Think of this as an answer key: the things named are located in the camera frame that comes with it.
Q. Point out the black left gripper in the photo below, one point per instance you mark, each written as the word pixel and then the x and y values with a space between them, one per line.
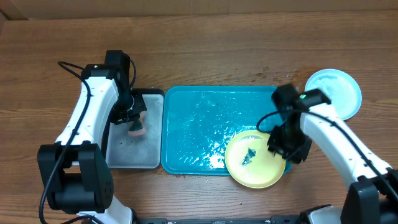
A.
pixel 118 119

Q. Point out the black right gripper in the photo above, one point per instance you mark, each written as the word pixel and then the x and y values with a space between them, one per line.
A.
pixel 286 148

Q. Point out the pink green scrub sponge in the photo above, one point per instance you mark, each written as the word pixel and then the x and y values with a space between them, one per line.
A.
pixel 137 127

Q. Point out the light blue plate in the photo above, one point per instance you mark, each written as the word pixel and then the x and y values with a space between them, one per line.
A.
pixel 342 89

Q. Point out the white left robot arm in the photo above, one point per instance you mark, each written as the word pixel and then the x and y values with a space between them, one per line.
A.
pixel 74 172

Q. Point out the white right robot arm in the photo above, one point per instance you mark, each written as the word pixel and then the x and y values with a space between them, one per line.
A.
pixel 310 118

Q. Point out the black metal wash tray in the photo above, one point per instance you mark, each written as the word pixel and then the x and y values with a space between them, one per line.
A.
pixel 143 151

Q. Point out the teal plastic serving tray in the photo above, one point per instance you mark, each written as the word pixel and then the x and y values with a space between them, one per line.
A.
pixel 200 121

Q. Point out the yellow plate front right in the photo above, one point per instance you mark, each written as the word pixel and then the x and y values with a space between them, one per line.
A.
pixel 249 161

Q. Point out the brown cardboard backboard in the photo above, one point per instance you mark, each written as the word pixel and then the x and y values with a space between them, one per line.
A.
pixel 69 9

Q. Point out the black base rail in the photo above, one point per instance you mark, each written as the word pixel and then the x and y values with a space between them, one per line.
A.
pixel 284 219

